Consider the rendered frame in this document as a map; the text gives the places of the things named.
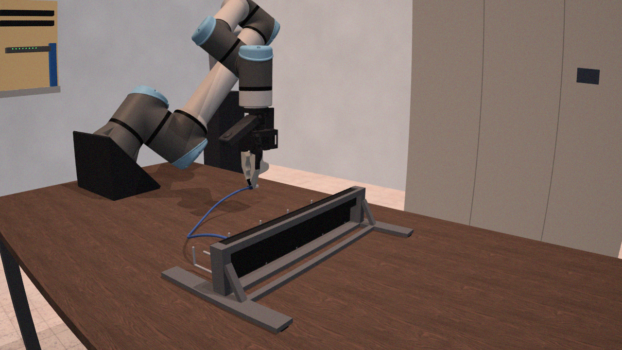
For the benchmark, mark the blue cable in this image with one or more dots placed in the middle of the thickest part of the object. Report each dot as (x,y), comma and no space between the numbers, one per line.
(208,234)

